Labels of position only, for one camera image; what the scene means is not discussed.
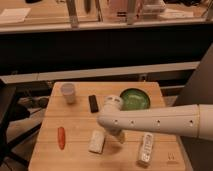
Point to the green bowl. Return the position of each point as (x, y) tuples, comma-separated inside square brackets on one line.
[(135, 99)]

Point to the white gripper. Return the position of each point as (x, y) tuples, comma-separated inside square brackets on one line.
[(119, 136)]

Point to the black rectangular block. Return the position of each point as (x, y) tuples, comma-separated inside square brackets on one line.
[(93, 104)]

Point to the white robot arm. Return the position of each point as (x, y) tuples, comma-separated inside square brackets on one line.
[(188, 120)]

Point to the wooden table board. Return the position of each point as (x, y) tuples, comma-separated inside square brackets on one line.
[(79, 123)]

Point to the black chair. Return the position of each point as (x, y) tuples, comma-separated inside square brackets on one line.
[(8, 101)]

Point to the orange carrot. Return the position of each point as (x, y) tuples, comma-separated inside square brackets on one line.
[(61, 137)]

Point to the white sponge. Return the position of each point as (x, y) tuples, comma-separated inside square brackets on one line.
[(97, 142)]

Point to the white tube bottle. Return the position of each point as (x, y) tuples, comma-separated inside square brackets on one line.
[(145, 149)]

